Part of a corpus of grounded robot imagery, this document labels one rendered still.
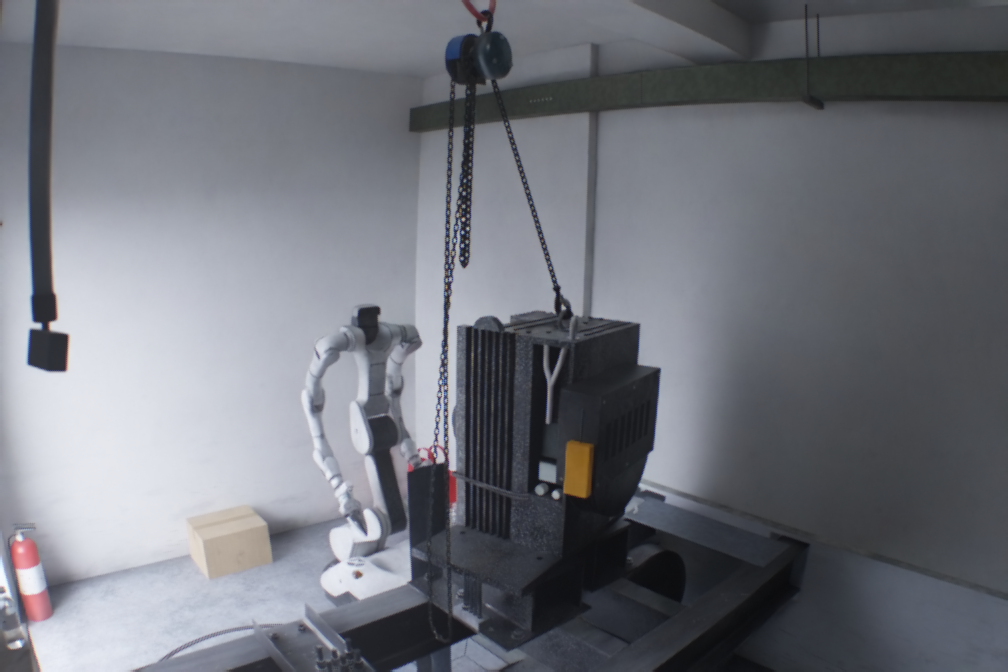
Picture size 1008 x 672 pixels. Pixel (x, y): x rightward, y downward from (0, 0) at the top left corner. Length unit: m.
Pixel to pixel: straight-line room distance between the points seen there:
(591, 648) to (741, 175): 1.97
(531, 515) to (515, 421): 0.32
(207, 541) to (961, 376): 3.67
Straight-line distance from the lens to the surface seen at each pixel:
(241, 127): 3.93
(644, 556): 2.84
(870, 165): 2.72
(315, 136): 4.10
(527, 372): 2.08
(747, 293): 2.93
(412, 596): 2.44
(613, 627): 2.60
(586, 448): 1.91
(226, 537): 3.87
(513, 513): 2.25
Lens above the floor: 1.97
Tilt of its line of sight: 10 degrees down
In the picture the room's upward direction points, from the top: 2 degrees clockwise
